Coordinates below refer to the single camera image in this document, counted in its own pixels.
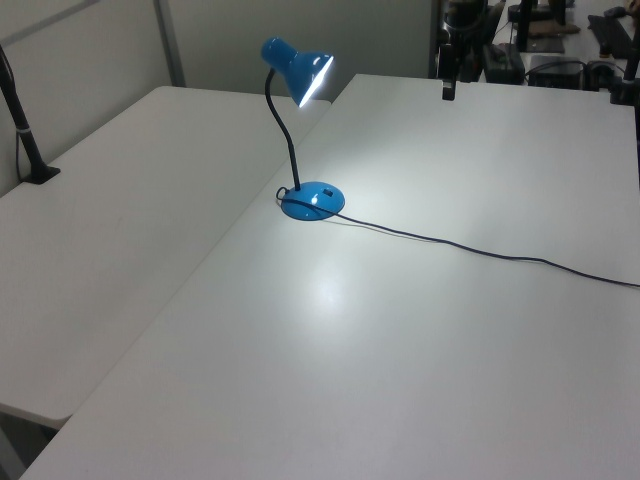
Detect blue gooseneck desk lamp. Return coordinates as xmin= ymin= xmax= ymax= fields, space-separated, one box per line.
xmin=259 ymin=35 xmax=347 ymax=223

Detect dark green-lit device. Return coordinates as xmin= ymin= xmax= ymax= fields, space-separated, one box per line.
xmin=481 ymin=43 xmax=526 ymax=84

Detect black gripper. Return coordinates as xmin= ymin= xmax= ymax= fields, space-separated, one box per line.
xmin=436 ymin=43 xmax=460 ymax=102

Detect black camera stand pole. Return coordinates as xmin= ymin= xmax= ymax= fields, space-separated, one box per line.
xmin=0 ymin=43 xmax=62 ymax=187

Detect black monitor stand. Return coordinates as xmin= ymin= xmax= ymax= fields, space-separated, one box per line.
xmin=507 ymin=0 xmax=582 ymax=54

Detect black lamp power cable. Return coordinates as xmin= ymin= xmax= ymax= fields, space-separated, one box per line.
xmin=274 ymin=186 xmax=640 ymax=289

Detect black clamp stand pole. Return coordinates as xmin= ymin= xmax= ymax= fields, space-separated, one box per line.
xmin=606 ymin=27 xmax=640 ymax=106

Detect black electronics box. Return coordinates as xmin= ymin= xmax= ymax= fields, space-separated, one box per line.
xmin=523 ymin=54 xmax=587 ymax=92

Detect grey partition frame post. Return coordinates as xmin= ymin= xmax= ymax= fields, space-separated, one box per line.
xmin=152 ymin=0 xmax=187 ymax=89

